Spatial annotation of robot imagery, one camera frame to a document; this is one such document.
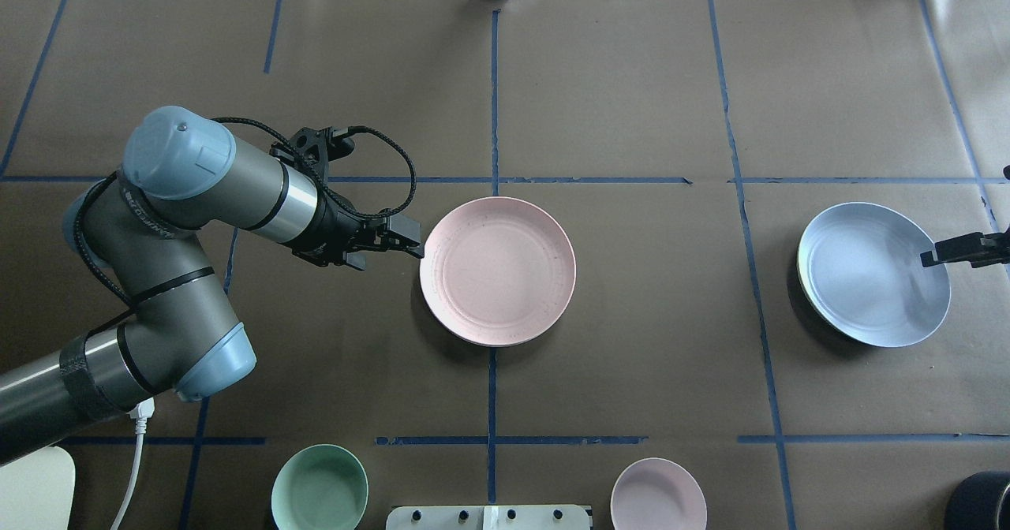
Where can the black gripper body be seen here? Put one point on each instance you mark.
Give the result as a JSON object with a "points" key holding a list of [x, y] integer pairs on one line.
{"points": [[330, 233]]}

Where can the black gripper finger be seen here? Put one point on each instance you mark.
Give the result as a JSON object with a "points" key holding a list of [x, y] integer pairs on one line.
{"points": [[396, 242], [977, 249], [401, 228]]}

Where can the pink plate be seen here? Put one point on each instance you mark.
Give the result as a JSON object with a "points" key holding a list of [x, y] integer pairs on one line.
{"points": [[498, 271]]}

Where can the blue plate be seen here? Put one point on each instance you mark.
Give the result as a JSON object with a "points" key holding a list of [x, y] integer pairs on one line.
{"points": [[859, 266]]}

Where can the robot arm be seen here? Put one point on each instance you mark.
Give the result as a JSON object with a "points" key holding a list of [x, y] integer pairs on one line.
{"points": [[136, 232]]}

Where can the dark blue pot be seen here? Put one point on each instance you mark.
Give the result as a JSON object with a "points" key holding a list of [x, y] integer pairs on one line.
{"points": [[981, 501]]}

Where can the green bowl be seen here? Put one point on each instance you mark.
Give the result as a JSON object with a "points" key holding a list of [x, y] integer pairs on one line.
{"points": [[323, 486]]}

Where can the pink bowl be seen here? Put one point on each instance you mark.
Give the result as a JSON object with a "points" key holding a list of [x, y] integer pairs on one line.
{"points": [[655, 493]]}

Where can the cream toaster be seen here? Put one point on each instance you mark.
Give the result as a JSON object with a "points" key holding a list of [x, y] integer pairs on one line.
{"points": [[37, 490]]}

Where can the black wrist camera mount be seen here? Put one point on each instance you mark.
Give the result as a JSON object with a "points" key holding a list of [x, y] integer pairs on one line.
{"points": [[311, 151]]}

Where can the white mounting post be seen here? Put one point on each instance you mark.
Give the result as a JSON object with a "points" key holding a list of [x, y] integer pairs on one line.
{"points": [[536, 516]]}

